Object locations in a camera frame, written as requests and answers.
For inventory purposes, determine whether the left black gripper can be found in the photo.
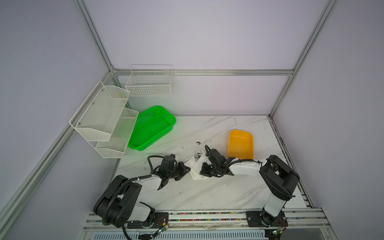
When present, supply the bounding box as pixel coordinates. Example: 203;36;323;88
167;161;191;181

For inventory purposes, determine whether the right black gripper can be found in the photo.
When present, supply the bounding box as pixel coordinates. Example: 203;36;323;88
197;163;219;177

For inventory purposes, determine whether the white paper napkin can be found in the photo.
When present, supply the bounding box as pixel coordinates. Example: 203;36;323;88
184;150;209;181

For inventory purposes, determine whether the white wire wall basket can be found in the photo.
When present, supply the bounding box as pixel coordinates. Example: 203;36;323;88
125;65;174;97

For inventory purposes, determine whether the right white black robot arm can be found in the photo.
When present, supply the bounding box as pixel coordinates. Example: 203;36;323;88
200;145;300;240

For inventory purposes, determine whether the upper white mesh shelf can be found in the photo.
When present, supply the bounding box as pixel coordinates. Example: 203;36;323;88
69;82;130;142

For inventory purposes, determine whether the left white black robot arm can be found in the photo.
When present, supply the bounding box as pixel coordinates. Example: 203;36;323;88
93;154;191;240

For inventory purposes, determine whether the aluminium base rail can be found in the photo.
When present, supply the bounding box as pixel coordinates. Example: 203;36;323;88
80;208;337;240

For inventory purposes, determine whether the silver spoon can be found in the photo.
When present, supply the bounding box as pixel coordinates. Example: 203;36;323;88
194;153;202;161

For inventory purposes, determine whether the yellow plastic tray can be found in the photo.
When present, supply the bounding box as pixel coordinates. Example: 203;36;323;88
228;130;254;160

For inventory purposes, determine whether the green plastic basket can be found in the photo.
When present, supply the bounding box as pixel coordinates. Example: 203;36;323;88
128;106;177;151

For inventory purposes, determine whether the white mesh shelf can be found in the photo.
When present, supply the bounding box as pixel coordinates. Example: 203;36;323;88
69;82;130;142
95;108;139;159

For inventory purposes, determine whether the lower white mesh shelf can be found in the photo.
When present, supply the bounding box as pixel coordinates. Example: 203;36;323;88
95;108;139;159

